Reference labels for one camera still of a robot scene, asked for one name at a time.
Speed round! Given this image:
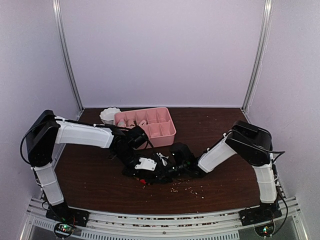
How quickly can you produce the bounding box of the pink and mint rolled sock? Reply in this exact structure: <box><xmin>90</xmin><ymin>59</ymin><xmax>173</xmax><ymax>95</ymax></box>
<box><xmin>117</xmin><ymin>118</ymin><xmax>127</xmax><ymax>128</ymax></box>

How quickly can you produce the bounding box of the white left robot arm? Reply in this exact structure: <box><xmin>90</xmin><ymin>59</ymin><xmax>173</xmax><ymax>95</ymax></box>
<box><xmin>25</xmin><ymin>109</ymin><xmax>158</xmax><ymax>222</ymax></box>

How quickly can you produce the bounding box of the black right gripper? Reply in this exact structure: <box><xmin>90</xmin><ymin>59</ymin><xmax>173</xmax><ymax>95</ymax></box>
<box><xmin>147</xmin><ymin>162</ymin><xmax>188</xmax><ymax>185</ymax></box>

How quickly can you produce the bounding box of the beige rolled sock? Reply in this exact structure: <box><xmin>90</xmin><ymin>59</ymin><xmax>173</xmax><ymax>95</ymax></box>
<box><xmin>126</xmin><ymin>118</ymin><xmax>137</xmax><ymax>128</ymax></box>

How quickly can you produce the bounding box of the front aluminium rail base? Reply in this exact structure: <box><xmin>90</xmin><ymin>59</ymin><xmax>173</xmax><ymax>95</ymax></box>
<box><xmin>18</xmin><ymin>197</ymin><xmax>311</xmax><ymax>240</ymax></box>

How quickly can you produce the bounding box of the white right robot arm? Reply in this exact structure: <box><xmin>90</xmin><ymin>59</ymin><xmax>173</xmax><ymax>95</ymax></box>
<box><xmin>156</xmin><ymin>120</ymin><xmax>277</xmax><ymax>221</ymax></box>

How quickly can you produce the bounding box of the aluminium frame post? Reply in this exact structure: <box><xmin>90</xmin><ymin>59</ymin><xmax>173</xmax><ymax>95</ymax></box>
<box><xmin>241</xmin><ymin>0</ymin><xmax>274</xmax><ymax>114</ymax></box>
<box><xmin>52</xmin><ymin>0</ymin><xmax>84</xmax><ymax>112</ymax></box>

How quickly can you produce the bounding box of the left aluminium frame post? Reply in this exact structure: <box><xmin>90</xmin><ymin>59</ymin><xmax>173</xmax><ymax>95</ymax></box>
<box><xmin>52</xmin><ymin>0</ymin><xmax>84</xmax><ymax>112</ymax></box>

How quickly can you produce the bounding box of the beige brown striped sock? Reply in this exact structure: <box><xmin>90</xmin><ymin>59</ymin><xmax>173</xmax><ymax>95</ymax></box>
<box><xmin>138</xmin><ymin>119</ymin><xmax>148</xmax><ymax>127</ymax></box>

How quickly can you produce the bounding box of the black red argyle sock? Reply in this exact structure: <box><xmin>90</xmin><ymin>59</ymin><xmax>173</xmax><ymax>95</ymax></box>
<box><xmin>138</xmin><ymin>178</ymin><xmax>151</xmax><ymax>186</ymax></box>

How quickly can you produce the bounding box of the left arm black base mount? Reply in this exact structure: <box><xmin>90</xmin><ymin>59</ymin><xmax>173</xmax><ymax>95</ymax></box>
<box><xmin>45</xmin><ymin>200</ymin><xmax>90</xmax><ymax>227</ymax></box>

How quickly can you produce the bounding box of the white scalloped ceramic bowl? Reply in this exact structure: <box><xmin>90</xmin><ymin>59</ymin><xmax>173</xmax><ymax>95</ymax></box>
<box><xmin>99</xmin><ymin>107</ymin><xmax>121</xmax><ymax>125</ymax></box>

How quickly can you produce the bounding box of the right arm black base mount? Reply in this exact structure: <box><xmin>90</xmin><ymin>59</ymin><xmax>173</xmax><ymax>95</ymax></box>
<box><xmin>238</xmin><ymin>203</ymin><xmax>282</xmax><ymax>226</ymax></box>

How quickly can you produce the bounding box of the right aluminium frame post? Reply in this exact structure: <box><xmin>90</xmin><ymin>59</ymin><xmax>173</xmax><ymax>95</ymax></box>
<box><xmin>241</xmin><ymin>0</ymin><xmax>274</xmax><ymax>114</ymax></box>

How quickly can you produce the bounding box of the pink divided organizer tray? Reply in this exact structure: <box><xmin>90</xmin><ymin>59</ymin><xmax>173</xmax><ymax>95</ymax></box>
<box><xmin>114</xmin><ymin>107</ymin><xmax>177</xmax><ymax>148</ymax></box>

